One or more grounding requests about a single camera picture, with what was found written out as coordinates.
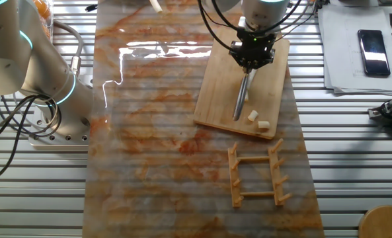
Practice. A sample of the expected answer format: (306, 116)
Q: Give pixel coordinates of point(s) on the short cut scallion piece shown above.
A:
(247, 96)
(264, 124)
(252, 115)

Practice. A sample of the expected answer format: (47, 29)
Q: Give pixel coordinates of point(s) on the steel cleaver knife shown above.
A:
(240, 99)

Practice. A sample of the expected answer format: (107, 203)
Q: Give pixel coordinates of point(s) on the small black object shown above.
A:
(90, 8)

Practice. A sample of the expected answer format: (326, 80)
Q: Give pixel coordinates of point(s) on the orange fruit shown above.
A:
(43, 9)

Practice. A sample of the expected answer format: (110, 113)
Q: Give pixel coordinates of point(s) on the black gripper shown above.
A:
(253, 49)

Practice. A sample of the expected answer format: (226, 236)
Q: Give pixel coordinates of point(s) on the wooden cutting board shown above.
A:
(215, 99)

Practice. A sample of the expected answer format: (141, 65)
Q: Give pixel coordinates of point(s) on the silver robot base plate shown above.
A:
(60, 142)

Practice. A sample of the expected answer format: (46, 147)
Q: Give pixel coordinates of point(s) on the wooden peg knife rack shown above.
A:
(234, 172)

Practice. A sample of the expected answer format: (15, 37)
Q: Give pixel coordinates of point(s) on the wooden mug tree stand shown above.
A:
(384, 224)

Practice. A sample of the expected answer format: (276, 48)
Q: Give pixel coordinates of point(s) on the marble pattern table mat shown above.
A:
(149, 182)

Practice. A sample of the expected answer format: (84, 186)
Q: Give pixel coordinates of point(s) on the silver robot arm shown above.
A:
(265, 13)

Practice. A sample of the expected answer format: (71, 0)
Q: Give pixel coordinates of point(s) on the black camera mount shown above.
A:
(385, 110)

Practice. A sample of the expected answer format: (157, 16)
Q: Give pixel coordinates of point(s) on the clear plastic fruit container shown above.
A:
(48, 29)

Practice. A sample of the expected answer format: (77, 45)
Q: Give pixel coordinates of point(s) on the black smartphone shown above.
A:
(374, 53)

